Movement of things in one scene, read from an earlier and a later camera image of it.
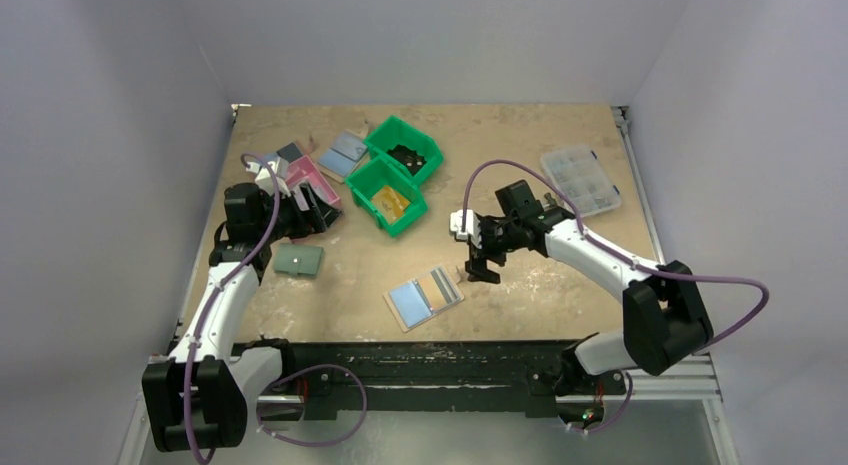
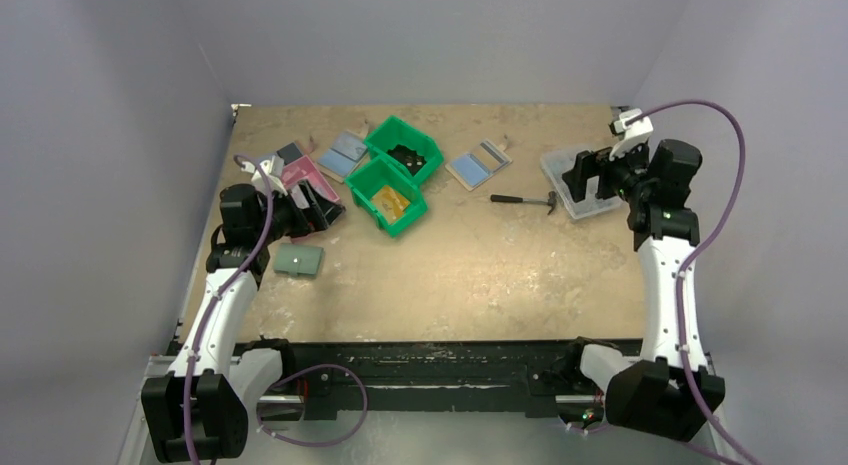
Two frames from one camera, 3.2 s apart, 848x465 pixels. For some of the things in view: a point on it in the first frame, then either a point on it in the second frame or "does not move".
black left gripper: (313, 220) does not move
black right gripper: (488, 248) -> (597, 176)
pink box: (303, 169) does not move
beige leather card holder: (433, 292) -> (473, 168)
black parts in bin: (409, 156) does not move
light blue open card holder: (338, 162) does not move
